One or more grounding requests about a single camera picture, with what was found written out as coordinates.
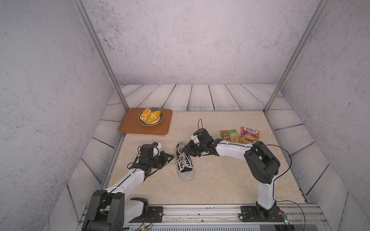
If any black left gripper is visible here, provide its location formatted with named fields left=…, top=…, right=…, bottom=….
left=148, top=151, right=174, bottom=169

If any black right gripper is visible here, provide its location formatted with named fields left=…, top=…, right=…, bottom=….
left=181, top=140, right=207, bottom=157

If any black white canvas sneaker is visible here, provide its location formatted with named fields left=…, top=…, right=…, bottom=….
left=175, top=142, right=195, bottom=182

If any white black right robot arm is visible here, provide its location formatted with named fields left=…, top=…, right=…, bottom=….
left=180, top=128, right=280, bottom=212

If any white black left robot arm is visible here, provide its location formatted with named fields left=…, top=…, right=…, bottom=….
left=82, top=142, right=174, bottom=231

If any green snack packet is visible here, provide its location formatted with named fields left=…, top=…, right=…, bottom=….
left=220, top=129, right=240, bottom=143

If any right bread pastry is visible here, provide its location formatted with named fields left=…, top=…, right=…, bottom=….
left=146, top=110, right=161, bottom=125

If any bread pastry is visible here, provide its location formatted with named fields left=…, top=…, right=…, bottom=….
left=139, top=108, right=151, bottom=121
left=146, top=110, right=161, bottom=125

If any yellow rimmed plate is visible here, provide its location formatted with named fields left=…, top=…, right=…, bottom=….
left=138, top=107, right=164, bottom=127

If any brown leather mat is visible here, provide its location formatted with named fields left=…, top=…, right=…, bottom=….
left=119, top=108, right=172, bottom=135

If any left bread pastry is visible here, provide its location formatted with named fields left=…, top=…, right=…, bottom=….
left=139, top=108, right=151, bottom=121

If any pink Fox's candy bag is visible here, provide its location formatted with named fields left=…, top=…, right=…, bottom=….
left=240, top=127, right=260, bottom=144

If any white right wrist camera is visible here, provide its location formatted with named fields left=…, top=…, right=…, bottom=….
left=191, top=134, right=200, bottom=144

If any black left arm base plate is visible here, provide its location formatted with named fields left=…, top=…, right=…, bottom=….
left=130, top=206, right=163, bottom=223

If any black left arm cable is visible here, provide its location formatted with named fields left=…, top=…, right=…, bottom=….
left=121, top=212, right=155, bottom=231

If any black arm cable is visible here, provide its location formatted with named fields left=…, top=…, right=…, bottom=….
left=121, top=212, right=155, bottom=231
left=260, top=143, right=306, bottom=231

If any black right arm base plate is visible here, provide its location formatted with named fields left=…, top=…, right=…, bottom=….
left=239, top=205, right=285, bottom=222

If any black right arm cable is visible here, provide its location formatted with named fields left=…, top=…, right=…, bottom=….
left=260, top=143, right=306, bottom=231

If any aluminium front rail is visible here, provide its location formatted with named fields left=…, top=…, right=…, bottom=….
left=124, top=203, right=331, bottom=231

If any right aluminium corner post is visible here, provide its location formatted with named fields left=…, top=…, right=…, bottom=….
left=263, top=0, right=329, bottom=115

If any aluminium corner post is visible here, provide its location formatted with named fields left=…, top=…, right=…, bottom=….
left=72, top=0, right=129, bottom=111
left=263, top=0, right=329, bottom=115

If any left aluminium corner post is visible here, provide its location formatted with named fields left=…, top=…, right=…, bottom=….
left=72, top=0, right=129, bottom=111

